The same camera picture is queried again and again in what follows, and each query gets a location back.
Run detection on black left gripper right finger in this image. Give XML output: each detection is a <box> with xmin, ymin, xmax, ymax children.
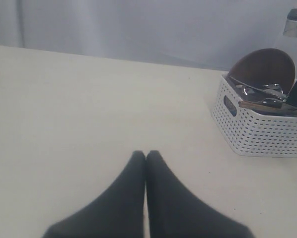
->
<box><xmin>146</xmin><ymin>150</ymin><xmax>241</xmax><ymax>238</ymax></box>

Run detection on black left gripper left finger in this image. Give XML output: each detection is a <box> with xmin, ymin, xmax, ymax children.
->
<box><xmin>44</xmin><ymin>151</ymin><xmax>146</xmax><ymax>238</ymax></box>

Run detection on wooden chopstick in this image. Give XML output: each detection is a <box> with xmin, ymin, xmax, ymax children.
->
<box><xmin>238</xmin><ymin>101</ymin><xmax>283</xmax><ymax>110</ymax></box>

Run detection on silver table knife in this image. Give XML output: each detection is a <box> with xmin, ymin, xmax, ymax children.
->
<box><xmin>230</xmin><ymin>76</ymin><xmax>287</xmax><ymax>100</ymax></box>

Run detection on brown wooden plate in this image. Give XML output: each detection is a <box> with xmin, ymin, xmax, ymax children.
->
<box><xmin>227</xmin><ymin>48</ymin><xmax>296</xmax><ymax>94</ymax></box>

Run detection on shiny steel cup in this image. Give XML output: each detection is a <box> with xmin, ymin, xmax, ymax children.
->
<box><xmin>263</xmin><ymin>84</ymin><xmax>283</xmax><ymax>93</ymax></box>

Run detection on white perforated plastic basket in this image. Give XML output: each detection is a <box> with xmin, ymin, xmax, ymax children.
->
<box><xmin>212</xmin><ymin>73</ymin><xmax>297</xmax><ymax>158</ymax></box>

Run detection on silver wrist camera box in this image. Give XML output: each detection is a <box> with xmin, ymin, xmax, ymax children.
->
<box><xmin>283</xmin><ymin>8</ymin><xmax>297</xmax><ymax>38</ymax></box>

